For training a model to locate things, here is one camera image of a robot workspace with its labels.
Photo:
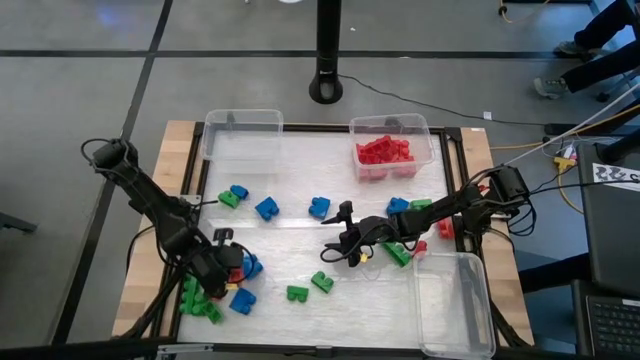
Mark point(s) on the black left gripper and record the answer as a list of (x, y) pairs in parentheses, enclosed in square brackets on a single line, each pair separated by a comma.
[(212, 265)]

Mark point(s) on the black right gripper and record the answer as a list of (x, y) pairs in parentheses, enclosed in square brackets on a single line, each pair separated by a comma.
[(370, 234)]

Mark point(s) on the red toy building block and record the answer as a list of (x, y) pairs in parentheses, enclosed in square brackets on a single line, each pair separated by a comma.
[(400, 146), (446, 231), (406, 157), (382, 158), (420, 248), (364, 154), (380, 145), (236, 275)]

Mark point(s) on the blue toy building block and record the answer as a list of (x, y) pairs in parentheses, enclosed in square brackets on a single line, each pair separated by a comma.
[(240, 191), (254, 267), (242, 301), (320, 207), (397, 206), (267, 208)]

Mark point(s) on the green toy building block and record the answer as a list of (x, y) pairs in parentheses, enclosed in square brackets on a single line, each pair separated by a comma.
[(322, 282), (227, 200), (297, 293), (214, 313), (200, 305), (421, 204)]

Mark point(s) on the clear plastic bin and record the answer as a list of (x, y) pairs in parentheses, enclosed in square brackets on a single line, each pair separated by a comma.
[(475, 300), (242, 135), (422, 131)]

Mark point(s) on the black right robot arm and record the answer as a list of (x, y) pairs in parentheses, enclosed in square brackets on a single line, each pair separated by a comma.
[(435, 212)]

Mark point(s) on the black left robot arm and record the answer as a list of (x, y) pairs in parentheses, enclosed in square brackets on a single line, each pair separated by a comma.
[(150, 200)]

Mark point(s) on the white textured table mat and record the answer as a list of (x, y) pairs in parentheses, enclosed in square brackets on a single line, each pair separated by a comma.
[(325, 170)]

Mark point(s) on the white floor tag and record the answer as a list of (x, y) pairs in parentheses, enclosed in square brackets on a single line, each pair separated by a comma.
[(487, 115)]

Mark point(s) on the black standing pole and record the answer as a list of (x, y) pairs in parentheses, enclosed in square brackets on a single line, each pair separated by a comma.
[(327, 50)]

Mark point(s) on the dark blue desk beam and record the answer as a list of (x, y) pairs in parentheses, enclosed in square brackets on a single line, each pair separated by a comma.
[(555, 272)]

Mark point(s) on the grey furniture leg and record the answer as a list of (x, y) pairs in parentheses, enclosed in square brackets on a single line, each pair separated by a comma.
[(17, 223)]

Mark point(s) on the yellow power plug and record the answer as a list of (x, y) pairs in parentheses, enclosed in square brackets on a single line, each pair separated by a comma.
[(564, 164)]

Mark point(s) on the person's shoe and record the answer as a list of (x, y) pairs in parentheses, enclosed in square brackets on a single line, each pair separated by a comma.
[(550, 87), (570, 47)]

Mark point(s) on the dark laptop lid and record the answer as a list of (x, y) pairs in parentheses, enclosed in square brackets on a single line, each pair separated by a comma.
[(610, 240)]

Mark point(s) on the white printed label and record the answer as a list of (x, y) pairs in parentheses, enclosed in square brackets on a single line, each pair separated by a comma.
[(615, 176)]

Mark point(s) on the laptop keyboard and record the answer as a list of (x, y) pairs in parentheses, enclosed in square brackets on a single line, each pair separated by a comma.
[(615, 325)]

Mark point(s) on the person's leg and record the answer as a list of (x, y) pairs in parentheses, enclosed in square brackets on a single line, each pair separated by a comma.
[(605, 25), (600, 67)]

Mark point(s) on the white rod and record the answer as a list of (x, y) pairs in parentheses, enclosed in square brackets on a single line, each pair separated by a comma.
[(620, 98)]

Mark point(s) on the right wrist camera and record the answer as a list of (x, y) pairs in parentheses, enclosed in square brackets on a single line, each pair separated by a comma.
[(346, 209)]

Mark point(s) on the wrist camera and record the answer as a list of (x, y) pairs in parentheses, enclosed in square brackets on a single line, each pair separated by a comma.
[(223, 235), (346, 209)]

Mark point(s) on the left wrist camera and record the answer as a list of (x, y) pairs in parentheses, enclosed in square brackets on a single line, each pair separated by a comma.
[(223, 235)]

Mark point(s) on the black table frame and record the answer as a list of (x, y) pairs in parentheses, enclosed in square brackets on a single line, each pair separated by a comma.
[(320, 128)]

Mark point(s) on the black metal rail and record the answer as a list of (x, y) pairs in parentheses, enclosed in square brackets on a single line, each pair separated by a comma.
[(75, 350)]

